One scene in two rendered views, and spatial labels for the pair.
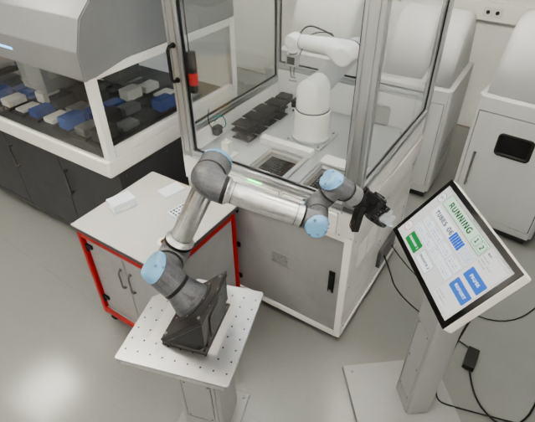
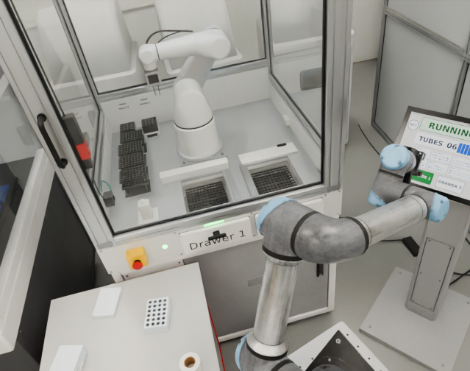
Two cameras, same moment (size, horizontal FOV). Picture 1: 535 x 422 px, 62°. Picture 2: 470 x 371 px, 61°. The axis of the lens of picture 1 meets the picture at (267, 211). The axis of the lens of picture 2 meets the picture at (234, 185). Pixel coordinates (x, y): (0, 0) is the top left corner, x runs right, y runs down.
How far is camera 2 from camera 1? 1.16 m
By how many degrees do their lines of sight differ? 31
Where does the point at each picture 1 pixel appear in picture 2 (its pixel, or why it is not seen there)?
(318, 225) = (445, 205)
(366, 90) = (340, 54)
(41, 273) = not seen: outside the picture
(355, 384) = (383, 334)
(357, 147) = (335, 120)
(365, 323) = not seen: hidden behind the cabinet
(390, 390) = (407, 314)
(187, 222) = (285, 311)
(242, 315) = not seen: hidden behind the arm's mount
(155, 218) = (132, 347)
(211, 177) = (343, 231)
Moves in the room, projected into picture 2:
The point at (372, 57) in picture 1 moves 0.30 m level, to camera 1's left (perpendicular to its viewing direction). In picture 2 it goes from (344, 14) to (282, 49)
